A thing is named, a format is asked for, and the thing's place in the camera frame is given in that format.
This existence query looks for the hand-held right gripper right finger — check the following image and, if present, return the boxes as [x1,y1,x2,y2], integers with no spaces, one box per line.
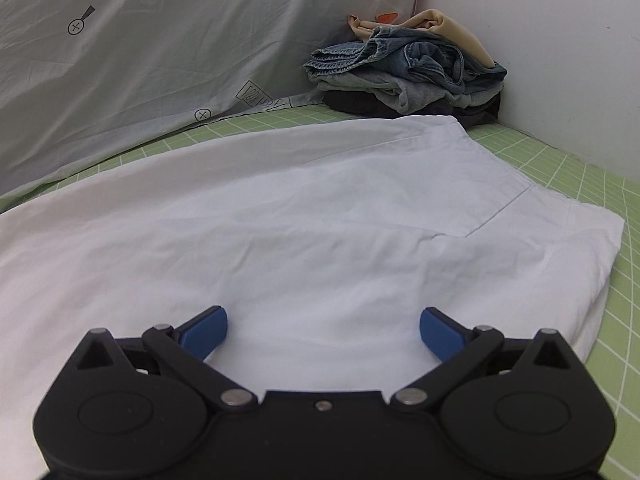
[390,307,584,412]

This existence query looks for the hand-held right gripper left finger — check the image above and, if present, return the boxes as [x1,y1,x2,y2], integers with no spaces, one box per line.
[66,306,259,414]

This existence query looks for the white shirt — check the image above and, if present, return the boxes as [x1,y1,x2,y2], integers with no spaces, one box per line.
[0,115,626,480]

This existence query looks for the grey garment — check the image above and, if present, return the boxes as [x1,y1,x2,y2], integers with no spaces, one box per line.
[307,70,503,115]

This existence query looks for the blue jeans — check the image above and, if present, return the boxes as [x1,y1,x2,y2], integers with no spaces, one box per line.
[303,27,507,96]

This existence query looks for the carrot-printed grey sheet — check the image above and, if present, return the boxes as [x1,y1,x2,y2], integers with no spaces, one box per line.
[0,0,426,198]

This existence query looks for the beige garment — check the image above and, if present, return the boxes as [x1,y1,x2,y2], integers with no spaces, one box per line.
[347,8,496,68]

